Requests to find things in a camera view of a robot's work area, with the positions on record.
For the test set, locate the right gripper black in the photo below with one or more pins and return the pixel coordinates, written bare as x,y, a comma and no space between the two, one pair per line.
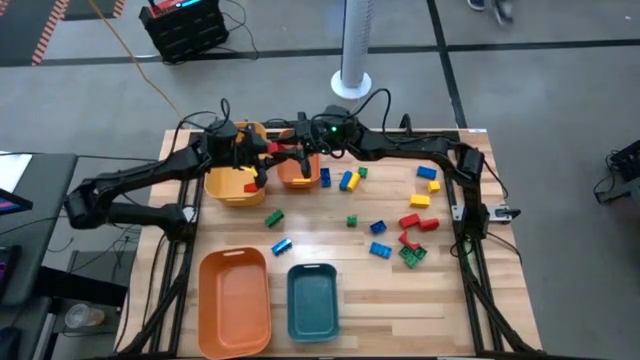
330,130

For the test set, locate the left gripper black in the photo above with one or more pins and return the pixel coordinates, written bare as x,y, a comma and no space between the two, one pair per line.
230,147

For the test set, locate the red triangle block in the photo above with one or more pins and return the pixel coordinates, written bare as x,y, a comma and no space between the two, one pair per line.
250,188

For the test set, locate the long blue stud block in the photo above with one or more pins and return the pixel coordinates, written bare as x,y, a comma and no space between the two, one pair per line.
325,177

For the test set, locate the long green stud block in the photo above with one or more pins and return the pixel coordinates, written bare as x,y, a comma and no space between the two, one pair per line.
274,218

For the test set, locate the small green stud block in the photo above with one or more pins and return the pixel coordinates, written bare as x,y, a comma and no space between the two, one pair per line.
352,221
362,172

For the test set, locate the red stud block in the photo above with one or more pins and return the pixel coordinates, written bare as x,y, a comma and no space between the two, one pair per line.
409,220

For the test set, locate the yellow rectangular block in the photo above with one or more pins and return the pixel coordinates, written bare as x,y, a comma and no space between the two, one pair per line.
420,200

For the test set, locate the small yellow cube block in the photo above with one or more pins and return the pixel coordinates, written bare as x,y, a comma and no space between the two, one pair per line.
434,186

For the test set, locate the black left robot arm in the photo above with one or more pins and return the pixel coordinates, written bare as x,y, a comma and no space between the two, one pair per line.
140,172

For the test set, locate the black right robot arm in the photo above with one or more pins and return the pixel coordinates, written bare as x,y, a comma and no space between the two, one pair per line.
415,146

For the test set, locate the small orange plastic bin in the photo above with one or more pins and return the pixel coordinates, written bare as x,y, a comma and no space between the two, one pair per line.
290,175

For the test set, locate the large yellow plastic bin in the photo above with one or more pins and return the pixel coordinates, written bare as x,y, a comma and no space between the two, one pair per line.
227,192

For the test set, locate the blue cylinder block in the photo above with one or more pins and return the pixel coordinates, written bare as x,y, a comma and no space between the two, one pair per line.
345,180

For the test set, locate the small blue stud block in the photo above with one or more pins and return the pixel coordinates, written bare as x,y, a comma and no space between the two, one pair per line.
378,227

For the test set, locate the black plastic crate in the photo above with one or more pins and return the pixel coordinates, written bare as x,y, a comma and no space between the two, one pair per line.
185,35

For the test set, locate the red arch block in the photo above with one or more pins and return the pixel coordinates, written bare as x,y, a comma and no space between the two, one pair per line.
407,242

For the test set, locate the teal plastic bin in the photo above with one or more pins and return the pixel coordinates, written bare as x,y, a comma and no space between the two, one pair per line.
312,305

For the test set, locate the red rounded block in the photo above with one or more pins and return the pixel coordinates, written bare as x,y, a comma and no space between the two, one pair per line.
429,224

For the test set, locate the large orange plastic bin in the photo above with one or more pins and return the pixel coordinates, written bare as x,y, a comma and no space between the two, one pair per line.
232,305

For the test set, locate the red device with light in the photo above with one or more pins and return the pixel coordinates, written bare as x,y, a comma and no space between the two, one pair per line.
165,7

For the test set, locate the black hazard-striped mat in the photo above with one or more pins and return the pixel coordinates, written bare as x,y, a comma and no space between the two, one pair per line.
90,9
20,30

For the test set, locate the person's foot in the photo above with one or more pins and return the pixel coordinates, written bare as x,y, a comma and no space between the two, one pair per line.
502,10
476,4

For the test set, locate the black desk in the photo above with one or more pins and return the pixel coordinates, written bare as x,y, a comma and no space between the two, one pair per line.
40,240

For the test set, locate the clear plastic cup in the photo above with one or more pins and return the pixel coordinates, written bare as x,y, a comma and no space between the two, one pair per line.
82,316

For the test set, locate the white paper sheet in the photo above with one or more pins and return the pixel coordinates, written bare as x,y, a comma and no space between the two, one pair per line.
12,172

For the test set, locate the computer monitor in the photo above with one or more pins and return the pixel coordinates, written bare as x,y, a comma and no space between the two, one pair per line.
12,204

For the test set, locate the black floor equipment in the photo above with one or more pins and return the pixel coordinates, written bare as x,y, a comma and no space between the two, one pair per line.
625,175

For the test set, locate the white fan pedestal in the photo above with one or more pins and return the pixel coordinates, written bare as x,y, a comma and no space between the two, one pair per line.
356,45

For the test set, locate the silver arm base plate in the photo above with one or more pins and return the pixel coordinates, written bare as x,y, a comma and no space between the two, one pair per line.
495,212

